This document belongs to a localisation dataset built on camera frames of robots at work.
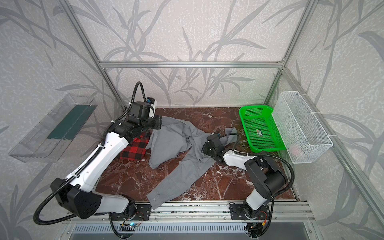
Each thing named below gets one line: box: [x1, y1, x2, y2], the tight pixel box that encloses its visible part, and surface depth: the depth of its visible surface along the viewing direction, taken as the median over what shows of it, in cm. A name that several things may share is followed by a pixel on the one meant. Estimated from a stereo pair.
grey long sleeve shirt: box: [146, 116, 238, 210], surface depth 88 cm
